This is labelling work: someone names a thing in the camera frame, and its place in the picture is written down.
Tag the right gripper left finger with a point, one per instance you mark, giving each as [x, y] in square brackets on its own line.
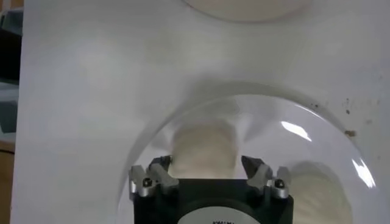
[146, 182]

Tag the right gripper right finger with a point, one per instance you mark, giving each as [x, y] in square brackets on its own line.
[274, 186]

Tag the white steamed baozi bun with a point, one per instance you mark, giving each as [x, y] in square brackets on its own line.
[204, 149]
[320, 198]

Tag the white round plate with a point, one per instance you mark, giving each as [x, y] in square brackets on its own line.
[268, 134]

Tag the white electric cooker base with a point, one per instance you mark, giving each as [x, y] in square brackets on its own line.
[243, 9]

